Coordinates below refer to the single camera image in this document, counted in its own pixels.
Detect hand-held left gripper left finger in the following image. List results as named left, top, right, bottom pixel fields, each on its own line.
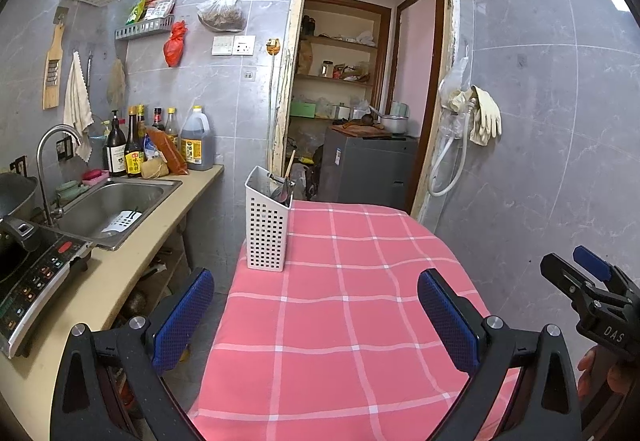
left=50, top=267, right=216, bottom=441

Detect orange packet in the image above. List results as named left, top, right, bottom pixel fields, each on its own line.
left=146, top=128, right=189, bottom=176

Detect white hanging towel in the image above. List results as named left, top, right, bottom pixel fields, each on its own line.
left=63, top=51, right=95, bottom=163

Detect induction cooker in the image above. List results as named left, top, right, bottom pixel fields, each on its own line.
left=0, top=221, right=96, bottom=359

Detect white slotted spatula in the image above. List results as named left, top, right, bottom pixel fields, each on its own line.
left=102, top=210, right=142, bottom=237

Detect clear hanging plastic bag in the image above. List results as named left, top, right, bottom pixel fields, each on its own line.
left=437, top=48, right=473, bottom=137

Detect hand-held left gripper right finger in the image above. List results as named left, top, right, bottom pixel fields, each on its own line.
left=417, top=269, right=583, bottom=441

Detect metal pot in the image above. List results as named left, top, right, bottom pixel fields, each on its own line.
left=380, top=112, right=410, bottom=134

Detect brown cutting board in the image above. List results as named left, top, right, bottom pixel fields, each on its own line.
left=332, top=118, right=393, bottom=138

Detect black bag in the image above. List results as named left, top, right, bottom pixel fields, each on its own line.
left=305, top=146, right=323, bottom=199

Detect yellow-capped sauce bottle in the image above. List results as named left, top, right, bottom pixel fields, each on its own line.
left=164, top=107, right=180, bottom=149

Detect cream rubber gloves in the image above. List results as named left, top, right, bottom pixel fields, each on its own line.
left=449, top=86, right=502, bottom=146

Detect black pan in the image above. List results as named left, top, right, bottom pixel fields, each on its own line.
left=0, top=216, right=41, bottom=272

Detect wooden shelf unit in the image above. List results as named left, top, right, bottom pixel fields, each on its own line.
left=292, top=0, right=393, bottom=119

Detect grey wall shelf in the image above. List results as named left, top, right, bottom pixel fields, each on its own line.
left=114, top=16, right=176, bottom=41

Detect grey cabinet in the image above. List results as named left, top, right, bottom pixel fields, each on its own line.
left=317, top=127, right=420, bottom=209

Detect person's right hand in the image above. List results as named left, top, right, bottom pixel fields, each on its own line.
left=577, top=346, right=640, bottom=401

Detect stainless steel sink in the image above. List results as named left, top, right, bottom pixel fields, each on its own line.
left=47, top=177, right=183, bottom=252

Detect red seasoning packet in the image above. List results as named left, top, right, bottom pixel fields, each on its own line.
left=144, top=0, right=178, bottom=21

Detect white perforated utensil holder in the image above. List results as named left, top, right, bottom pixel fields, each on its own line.
left=244, top=166, right=293, bottom=271

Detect wooden door frame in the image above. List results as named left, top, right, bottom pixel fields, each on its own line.
left=272, top=0, right=460, bottom=222

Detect hanging metal strainer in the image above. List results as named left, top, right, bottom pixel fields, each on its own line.
left=86, top=51, right=108, bottom=140

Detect green cup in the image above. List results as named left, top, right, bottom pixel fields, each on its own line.
left=55, top=180, right=83, bottom=204

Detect white cable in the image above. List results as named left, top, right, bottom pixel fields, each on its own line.
left=267, top=55, right=277, bottom=162

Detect dark pump bottle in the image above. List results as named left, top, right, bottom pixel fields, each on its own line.
left=103, top=110, right=127, bottom=178

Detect wooden grater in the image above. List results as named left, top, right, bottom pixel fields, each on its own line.
left=42, top=7, right=68, bottom=111

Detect green snack packet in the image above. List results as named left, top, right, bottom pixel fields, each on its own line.
left=125, top=0, right=149, bottom=25

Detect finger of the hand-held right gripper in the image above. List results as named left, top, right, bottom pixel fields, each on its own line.
left=540, top=252, right=618, bottom=319
left=572, top=245, right=640, bottom=299

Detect large brown liquid jug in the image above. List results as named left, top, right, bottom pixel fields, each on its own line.
left=180, top=105, right=213, bottom=171

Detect beige kitchen counter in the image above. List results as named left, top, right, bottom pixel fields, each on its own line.
left=0, top=164, right=225, bottom=441

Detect grey wok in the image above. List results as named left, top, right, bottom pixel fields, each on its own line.
left=0, top=172, right=40, bottom=222

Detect pink checked tablecloth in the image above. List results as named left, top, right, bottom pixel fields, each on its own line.
left=187, top=200, right=523, bottom=441

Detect red plastic bag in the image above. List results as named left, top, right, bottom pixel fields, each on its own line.
left=164, top=20, right=188, bottom=68

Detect metal faucet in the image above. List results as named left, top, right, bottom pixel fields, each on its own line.
left=36, top=124, right=82, bottom=227

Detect white hose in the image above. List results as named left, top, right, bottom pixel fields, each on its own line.
left=428, top=96, right=476, bottom=196

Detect beige hanging cloth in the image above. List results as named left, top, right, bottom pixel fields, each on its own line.
left=106, top=58, right=127, bottom=112

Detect beige tied bundle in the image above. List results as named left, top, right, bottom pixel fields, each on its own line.
left=141, top=157, right=168, bottom=180

